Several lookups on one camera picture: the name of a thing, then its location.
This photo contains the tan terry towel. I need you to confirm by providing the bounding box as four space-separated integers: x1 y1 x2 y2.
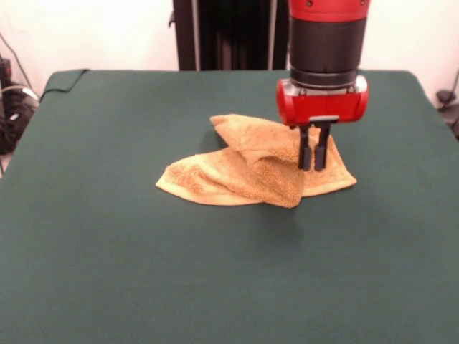
154 113 359 209

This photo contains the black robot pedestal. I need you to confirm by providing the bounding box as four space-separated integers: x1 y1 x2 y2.
168 0 290 72

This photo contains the dark green table cloth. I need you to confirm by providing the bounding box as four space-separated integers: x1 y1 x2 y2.
0 69 459 344

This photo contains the bundle of dark cables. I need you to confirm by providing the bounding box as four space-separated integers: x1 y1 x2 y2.
0 80 41 156

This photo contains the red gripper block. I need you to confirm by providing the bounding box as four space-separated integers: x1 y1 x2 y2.
275 75 370 170

